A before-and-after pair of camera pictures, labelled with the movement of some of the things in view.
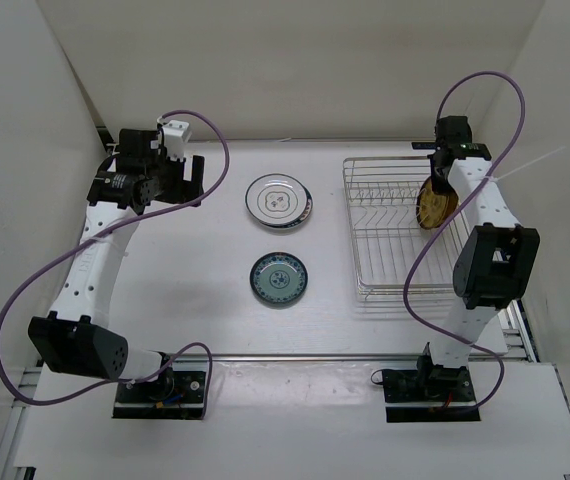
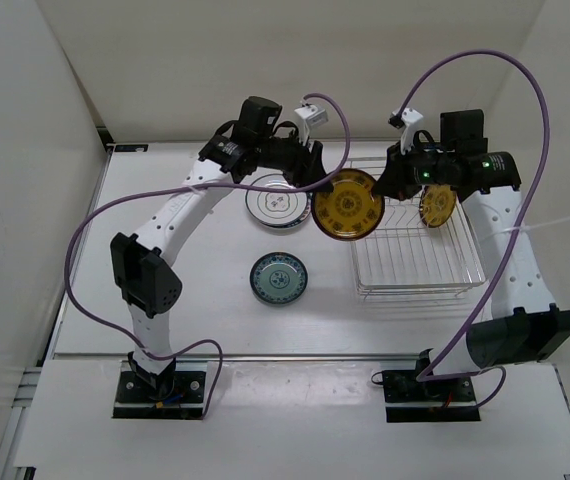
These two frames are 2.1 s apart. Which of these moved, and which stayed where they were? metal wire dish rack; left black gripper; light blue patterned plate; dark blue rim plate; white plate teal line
Moved: left black gripper
Stayed: light blue patterned plate; metal wire dish rack; white plate teal line; dark blue rim plate
